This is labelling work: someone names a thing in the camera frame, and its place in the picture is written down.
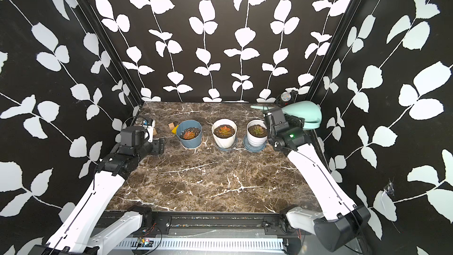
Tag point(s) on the white slotted cable duct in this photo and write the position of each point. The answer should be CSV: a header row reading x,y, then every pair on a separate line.
x,y
205,244

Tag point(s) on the cream ribbed plant pot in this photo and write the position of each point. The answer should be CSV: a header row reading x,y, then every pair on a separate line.
x,y
224,143

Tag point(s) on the blue ribbed plant pot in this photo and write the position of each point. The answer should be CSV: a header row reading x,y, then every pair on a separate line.
x,y
193,143

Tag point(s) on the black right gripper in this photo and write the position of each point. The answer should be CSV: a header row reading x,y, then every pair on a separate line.
x,y
297,126

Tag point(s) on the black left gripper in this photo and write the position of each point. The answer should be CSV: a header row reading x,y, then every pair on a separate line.
x,y
158,146

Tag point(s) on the yellow wooden block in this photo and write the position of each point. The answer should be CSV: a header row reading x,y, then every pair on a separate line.
x,y
174,129

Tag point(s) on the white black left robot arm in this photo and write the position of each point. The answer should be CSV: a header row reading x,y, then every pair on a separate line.
x,y
75,236

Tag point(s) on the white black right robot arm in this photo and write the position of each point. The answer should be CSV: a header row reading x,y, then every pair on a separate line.
x,y
341,219

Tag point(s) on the blue saucer under white pot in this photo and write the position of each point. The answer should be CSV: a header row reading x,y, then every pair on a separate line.
x,y
249,147

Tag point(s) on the red green succulent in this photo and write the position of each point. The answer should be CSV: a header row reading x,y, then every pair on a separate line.
x,y
224,131

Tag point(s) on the white ringed plant pot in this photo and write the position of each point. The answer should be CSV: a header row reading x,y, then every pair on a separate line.
x,y
254,122

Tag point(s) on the black front mounting rail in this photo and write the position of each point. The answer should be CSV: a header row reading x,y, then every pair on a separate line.
x,y
269,223

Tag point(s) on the orange red succulent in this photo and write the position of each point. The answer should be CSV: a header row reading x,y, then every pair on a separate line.
x,y
189,134

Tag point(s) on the red microphone on tripod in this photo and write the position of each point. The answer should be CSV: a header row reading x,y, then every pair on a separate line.
x,y
287,98

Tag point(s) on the mint green watering can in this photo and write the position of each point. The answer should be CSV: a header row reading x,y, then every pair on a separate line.
x,y
308,110

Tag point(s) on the blue saucer under cream pot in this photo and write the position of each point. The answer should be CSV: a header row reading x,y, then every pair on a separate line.
x,y
228,149

